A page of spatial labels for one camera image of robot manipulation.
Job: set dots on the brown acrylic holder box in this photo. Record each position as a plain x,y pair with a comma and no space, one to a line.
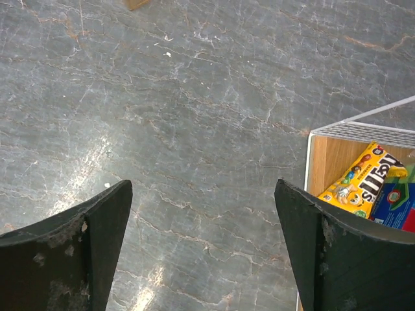
135,4

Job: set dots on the blue green snack packet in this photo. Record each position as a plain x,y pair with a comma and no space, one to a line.
394,206

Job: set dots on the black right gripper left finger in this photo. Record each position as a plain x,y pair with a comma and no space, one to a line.
66,261

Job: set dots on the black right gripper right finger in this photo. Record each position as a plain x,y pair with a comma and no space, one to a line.
341,261

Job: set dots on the white wire shelf rack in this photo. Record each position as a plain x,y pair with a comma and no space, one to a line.
332,149

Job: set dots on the yellow M&M candy bag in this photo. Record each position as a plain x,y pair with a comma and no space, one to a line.
359,187

